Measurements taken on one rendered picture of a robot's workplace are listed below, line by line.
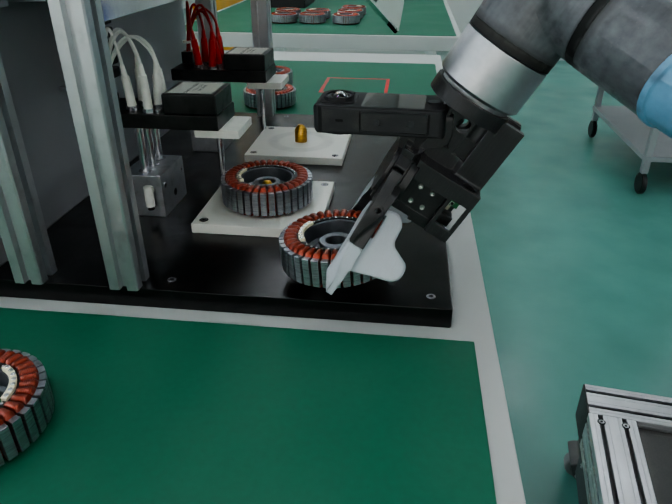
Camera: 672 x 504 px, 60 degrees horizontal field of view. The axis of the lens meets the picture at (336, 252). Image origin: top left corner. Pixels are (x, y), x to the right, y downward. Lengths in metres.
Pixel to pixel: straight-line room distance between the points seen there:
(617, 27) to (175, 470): 0.42
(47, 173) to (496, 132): 0.52
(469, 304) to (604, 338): 1.37
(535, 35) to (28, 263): 0.50
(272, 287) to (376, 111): 0.20
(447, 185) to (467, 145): 0.04
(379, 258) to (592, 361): 1.39
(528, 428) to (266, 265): 1.08
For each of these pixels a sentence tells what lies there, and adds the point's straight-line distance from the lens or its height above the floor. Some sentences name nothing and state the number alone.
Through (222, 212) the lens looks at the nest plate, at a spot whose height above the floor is 0.78.
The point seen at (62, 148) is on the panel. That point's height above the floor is 0.85.
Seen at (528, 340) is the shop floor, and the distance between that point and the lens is 1.88.
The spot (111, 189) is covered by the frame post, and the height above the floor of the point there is 0.88.
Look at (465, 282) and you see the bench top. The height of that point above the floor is 0.75.
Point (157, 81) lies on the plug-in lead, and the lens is 0.73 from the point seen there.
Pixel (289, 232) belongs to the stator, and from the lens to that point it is 0.58.
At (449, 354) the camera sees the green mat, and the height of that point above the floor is 0.75.
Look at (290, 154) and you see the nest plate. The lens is 0.91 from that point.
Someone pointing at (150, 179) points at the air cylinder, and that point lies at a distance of 0.74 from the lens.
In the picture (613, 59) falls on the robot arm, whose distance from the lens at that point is 0.45.
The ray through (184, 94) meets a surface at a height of 0.92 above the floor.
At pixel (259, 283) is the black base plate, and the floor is 0.77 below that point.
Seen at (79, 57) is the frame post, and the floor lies 0.99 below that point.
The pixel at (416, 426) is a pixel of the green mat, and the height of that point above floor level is 0.75.
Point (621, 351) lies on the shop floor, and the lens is 1.93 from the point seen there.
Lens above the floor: 1.08
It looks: 29 degrees down
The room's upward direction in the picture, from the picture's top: straight up
